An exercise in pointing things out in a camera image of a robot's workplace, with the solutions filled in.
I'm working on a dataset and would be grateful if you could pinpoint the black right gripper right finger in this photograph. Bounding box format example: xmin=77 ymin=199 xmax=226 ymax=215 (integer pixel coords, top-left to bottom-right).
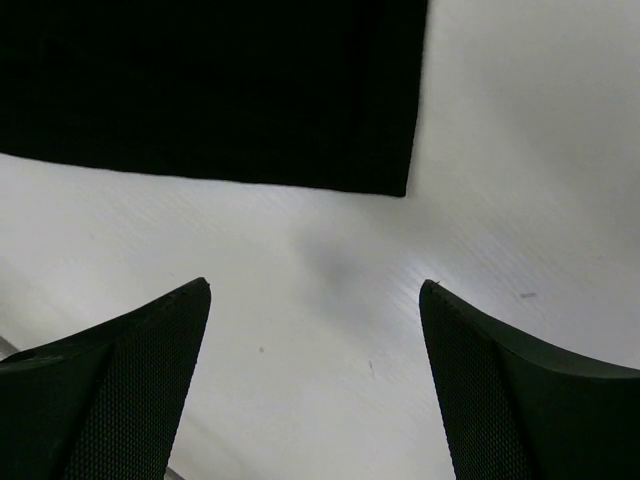
xmin=419 ymin=280 xmax=639 ymax=479

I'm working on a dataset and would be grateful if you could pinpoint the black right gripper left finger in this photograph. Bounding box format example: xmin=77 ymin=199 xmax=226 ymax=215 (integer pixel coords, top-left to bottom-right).
xmin=1 ymin=278 xmax=211 ymax=480

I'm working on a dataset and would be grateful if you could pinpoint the black skirt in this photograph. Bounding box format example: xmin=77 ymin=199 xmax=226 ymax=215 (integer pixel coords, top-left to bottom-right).
xmin=1 ymin=1 xmax=428 ymax=197

